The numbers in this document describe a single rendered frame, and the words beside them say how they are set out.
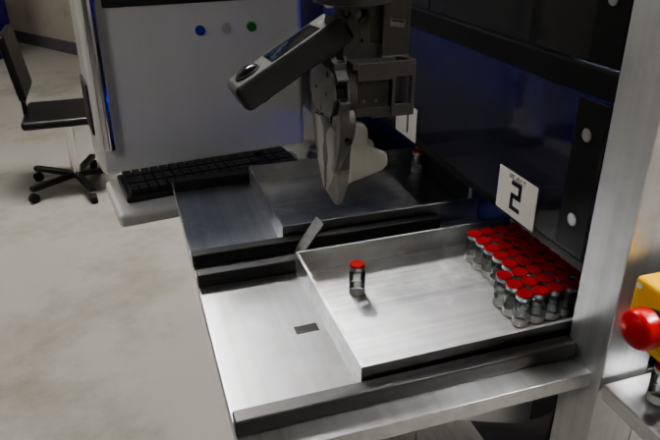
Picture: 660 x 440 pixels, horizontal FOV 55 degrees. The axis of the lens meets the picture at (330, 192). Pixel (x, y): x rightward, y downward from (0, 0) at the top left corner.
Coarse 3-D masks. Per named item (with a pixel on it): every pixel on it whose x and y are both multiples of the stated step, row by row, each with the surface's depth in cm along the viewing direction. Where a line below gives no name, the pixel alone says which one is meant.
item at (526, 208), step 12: (504, 168) 83; (504, 180) 83; (516, 180) 80; (504, 192) 84; (516, 192) 81; (528, 192) 78; (504, 204) 84; (516, 204) 81; (528, 204) 79; (516, 216) 82; (528, 216) 79; (528, 228) 79
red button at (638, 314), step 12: (636, 312) 59; (648, 312) 59; (624, 324) 60; (636, 324) 59; (648, 324) 58; (624, 336) 61; (636, 336) 59; (648, 336) 58; (636, 348) 59; (648, 348) 59
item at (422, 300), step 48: (384, 240) 93; (432, 240) 96; (336, 288) 87; (384, 288) 87; (432, 288) 87; (480, 288) 87; (336, 336) 75; (384, 336) 77; (432, 336) 77; (480, 336) 77; (528, 336) 73
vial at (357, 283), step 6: (354, 270) 83; (360, 270) 83; (354, 276) 84; (360, 276) 84; (354, 282) 84; (360, 282) 84; (354, 288) 84; (360, 288) 84; (354, 294) 85; (360, 294) 85
